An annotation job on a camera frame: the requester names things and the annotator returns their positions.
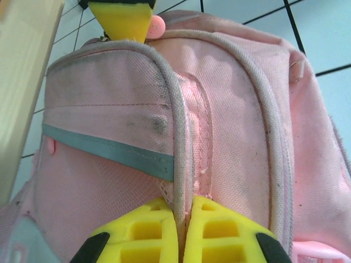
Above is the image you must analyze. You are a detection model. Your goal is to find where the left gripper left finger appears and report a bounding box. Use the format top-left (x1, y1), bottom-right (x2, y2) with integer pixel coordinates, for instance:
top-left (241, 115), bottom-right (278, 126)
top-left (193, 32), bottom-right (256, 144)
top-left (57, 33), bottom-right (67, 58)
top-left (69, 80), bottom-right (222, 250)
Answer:
top-left (70, 196), bottom-right (179, 263)

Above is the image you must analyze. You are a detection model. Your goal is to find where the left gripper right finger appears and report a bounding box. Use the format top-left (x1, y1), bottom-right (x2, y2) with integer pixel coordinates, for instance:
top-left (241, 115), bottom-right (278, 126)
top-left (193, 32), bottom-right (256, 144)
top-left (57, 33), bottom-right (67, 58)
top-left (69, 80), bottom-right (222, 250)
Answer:
top-left (183, 194), bottom-right (293, 263)

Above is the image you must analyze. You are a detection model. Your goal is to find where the pink backpack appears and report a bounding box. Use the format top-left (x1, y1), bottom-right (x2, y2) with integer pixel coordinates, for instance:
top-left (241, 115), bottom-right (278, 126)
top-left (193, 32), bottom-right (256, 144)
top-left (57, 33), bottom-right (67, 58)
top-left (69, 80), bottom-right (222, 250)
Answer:
top-left (0, 9), bottom-right (351, 263)

